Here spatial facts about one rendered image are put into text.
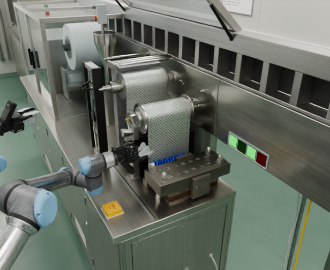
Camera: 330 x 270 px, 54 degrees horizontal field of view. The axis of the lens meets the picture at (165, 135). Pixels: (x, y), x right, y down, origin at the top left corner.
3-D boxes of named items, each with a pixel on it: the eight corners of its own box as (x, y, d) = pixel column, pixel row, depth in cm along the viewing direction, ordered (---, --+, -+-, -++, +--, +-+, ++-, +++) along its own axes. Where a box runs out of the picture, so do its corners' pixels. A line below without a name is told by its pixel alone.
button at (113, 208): (102, 209, 150) (102, 204, 149) (116, 204, 153) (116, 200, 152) (107, 218, 144) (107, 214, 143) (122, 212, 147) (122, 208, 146)
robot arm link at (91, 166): (78, 171, 147) (76, 155, 143) (101, 165, 152) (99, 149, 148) (83, 180, 141) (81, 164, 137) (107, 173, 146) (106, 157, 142)
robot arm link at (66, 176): (-23, 212, 113) (65, 184, 159) (1, 220, 110) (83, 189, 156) (-20, 180, 112) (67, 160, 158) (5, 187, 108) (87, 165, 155)
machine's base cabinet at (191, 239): (37, 153, 370) (22, 80, 330) (91, 140, 398) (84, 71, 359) (127, 360, 176) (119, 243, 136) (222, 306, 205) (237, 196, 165)
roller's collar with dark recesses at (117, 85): (108, 91, 172) (107, 80, 169) (118, 90, 175) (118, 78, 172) (112, 95, 167) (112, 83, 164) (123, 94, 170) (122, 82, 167)
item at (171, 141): (148, 164, 162) (147, 131, 153) (187, 152, 172) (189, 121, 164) (148, 165, 161) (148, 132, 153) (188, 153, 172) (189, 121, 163)
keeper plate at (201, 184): (190, 197, 156) (191, 178, 151) (207, 190, 161) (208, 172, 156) (193, 200, 154) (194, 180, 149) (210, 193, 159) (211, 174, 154)
